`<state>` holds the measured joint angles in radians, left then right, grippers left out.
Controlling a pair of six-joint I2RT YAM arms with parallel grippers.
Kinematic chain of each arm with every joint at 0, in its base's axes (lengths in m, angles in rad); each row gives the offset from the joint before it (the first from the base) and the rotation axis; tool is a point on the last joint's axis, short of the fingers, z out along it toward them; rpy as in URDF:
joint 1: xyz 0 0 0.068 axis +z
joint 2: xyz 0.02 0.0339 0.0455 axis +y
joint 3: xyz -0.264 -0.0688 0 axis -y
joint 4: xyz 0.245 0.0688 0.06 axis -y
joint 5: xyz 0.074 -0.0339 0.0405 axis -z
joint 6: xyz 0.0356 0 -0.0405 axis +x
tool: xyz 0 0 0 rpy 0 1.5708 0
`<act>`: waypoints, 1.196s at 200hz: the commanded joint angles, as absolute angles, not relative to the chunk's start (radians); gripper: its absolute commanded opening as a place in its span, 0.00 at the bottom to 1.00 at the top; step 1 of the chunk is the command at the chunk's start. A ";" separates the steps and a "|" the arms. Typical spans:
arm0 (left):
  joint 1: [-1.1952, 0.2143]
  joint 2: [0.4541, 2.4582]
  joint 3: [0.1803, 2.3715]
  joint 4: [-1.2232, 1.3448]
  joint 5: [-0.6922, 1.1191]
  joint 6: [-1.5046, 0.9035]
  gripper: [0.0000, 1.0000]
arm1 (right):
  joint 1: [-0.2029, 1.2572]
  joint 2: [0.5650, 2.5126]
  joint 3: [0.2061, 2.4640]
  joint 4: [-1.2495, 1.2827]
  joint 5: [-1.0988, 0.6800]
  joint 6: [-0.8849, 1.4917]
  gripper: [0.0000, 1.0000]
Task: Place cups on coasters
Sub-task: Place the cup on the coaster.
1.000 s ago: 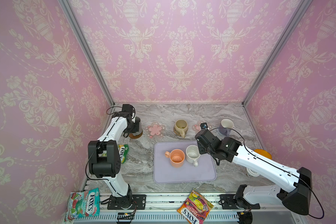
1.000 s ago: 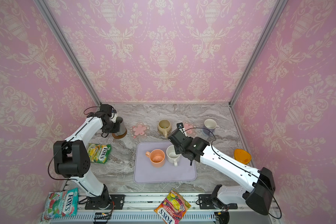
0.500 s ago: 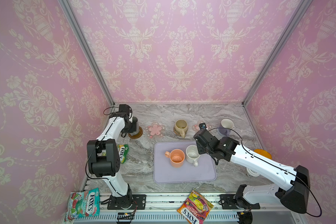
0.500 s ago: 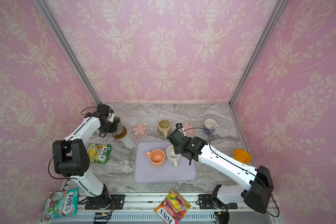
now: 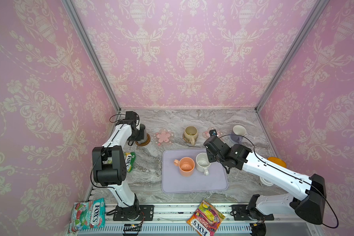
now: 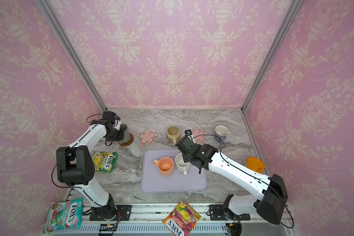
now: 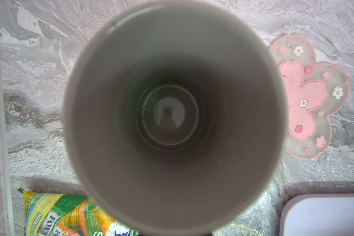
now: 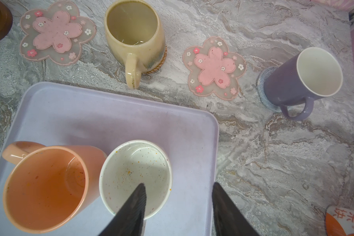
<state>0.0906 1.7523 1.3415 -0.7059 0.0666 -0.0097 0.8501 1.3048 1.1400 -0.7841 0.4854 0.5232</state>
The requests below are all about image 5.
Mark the grey green mug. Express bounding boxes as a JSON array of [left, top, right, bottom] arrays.
[[138, 124, 147, 141]]

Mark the brown wooden round coaster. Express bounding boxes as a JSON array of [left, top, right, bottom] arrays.
[[135, 134, 150, 147]]

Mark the lavender mug white inside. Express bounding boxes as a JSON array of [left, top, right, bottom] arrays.
[[229, 125, 247, 144]]

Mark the pink flower coaster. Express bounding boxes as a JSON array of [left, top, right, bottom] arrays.
[[202, 127, 224, 139], [153, 128, 175, 146]]

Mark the white speckled mug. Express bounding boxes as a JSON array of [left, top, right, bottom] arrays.
[[195, 153, 211, 176]]

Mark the peach pink mug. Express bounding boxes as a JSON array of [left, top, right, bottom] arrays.
[[174, 157, 195, 177]]

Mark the beige yellow mug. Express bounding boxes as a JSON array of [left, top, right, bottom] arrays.
[[183, 126, 198, 146]]

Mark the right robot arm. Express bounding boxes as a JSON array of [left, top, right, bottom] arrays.
[[204, 135, 326, 225]]

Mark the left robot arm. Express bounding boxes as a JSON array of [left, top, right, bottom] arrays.
[[90, 116, 140, 221]]

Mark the yellow green Fox's candy bag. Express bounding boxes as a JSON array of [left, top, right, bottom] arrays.
[[105, 150, 136, 173]]

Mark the white lidded cup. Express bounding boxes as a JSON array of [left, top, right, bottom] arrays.
[[259, 177, 274, 186]]

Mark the orange lidded jar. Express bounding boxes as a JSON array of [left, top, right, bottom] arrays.
[[268, 157, 287, 168]]

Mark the red Fox's candy bag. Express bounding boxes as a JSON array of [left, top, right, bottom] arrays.
[[187, 199, 225, 236]]

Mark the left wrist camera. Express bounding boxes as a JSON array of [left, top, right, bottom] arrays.
[[125, 111, 139, 122]]

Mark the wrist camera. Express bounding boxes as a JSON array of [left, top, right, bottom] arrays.
[[209, 129, 218, 136], [125, 111, 139, 122]]

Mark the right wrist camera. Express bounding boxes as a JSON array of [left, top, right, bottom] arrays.
[[209, 129, 218, 136]]

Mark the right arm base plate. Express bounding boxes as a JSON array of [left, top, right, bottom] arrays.
[[230, 205, 274, 221]]

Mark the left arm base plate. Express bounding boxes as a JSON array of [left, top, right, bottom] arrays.
[[113, 205, 154, 221]]

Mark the aluminium front rail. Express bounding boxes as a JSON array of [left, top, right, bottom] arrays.
[[78, 203, 324, 236]]

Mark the left aluminium corner post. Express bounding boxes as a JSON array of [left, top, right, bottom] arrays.
[[62, 0, 121, 112]]

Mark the aluminium corner post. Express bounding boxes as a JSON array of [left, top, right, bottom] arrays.
[[255, 0, 329, 114], [62, 0, 121, 112]]

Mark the right aluminium corner post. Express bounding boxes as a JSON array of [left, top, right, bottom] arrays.
[[255, 0, 329, 114]]

